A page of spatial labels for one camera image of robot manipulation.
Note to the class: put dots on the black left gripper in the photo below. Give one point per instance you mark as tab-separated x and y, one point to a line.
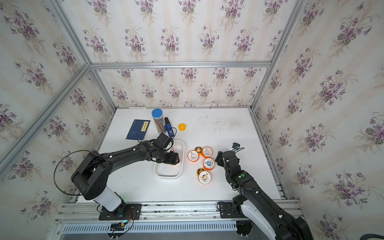
171	160

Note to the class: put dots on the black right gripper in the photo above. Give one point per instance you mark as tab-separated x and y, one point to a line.
219	158

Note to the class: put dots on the white plastic storage box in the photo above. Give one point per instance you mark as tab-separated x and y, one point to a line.
172	171

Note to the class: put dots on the orange sealing tape roll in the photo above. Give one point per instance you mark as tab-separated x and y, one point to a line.
193	156
204	177
207	152

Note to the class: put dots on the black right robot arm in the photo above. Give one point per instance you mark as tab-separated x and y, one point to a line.
253	203

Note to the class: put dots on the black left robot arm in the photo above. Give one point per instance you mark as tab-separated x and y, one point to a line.
91	176

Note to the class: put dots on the blue-centred orange tape roll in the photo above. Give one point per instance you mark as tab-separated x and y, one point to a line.
208	164

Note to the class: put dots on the yellow tape roll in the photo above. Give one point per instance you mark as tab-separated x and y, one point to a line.
182	127

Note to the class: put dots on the blue stapler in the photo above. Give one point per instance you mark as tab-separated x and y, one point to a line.
169	128

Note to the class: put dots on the dark blue book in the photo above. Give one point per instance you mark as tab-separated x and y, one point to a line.
138	130

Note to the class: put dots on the blue-lidded pencil tube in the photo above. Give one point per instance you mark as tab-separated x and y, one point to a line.
159	120

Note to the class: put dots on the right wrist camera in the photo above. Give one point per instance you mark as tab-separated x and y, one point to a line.
235	146

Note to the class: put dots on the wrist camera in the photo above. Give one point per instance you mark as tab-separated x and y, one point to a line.
163	139
235	146

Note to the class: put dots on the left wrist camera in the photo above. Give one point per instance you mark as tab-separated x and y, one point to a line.
163	139

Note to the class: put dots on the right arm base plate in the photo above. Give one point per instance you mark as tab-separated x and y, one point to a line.
228	210

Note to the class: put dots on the aluminium front rail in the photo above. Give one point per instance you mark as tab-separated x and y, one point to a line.
150	212

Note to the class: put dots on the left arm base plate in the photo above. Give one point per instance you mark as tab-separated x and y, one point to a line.
123	212

